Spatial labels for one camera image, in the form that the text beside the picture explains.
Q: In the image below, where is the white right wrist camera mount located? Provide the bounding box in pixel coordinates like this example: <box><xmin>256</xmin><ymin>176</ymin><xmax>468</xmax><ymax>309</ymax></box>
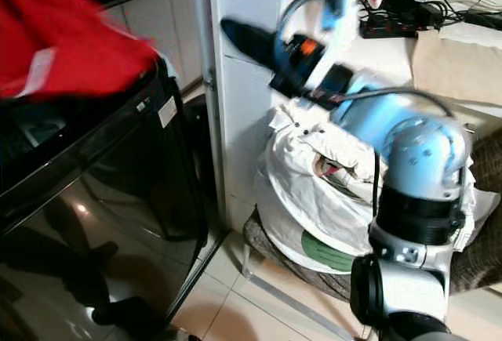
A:
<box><xmin>306</xmin><ymin>0</ymin><xmax>363</xmax><ymax>97</ymax></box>

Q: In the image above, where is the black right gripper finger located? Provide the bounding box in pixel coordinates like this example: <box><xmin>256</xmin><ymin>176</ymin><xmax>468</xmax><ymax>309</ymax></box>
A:
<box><xmin>219</xmin><ymin>16</ymin><xmax>294</xmax><ymax>54</ymax></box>
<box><xmin>220</xmin><ymin>27</ymin><xmax>290</xmax><ymax>68</ymax></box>

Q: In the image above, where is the white fabric laundry bag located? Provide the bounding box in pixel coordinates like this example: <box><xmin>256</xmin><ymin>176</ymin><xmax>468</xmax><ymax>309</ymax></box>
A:
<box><xmin>253</xmin><ymin>100</ymin><xmax>479</xmax><ymax>273</ymax></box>

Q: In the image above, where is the black washing machine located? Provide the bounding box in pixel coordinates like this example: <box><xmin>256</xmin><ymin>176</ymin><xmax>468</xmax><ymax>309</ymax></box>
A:
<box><xmin>0</xmin><ymin>57</ymin><xmax>211</xmax><ymax>341</ymax></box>

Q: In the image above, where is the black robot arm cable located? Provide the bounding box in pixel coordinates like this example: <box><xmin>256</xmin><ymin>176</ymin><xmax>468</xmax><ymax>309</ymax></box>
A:
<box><xmin>349</xmin><ymin>87</ymin><xmax>459</xmax><ymax>228</ymax></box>

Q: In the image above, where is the red cloth garment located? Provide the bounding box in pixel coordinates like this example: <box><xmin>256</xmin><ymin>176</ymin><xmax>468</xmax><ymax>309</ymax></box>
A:
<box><xmin>0</xmin><ymin>0</ymin><xmax>159</xmax><ymax>100</ymax></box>

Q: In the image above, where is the beige cardboard box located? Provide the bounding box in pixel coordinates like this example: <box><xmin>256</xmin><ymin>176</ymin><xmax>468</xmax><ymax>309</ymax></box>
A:
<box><xmin>411</xmin><ymin>24</ymin><xmax>502</xmax><ymax>108</ymax></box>

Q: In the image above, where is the black power strip with cables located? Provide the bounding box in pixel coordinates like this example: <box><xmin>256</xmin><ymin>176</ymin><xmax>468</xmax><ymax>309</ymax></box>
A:
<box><xmin>359</xmin><ymin>0</ymin><xmax>502</xmax><ymax>41</ymax></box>

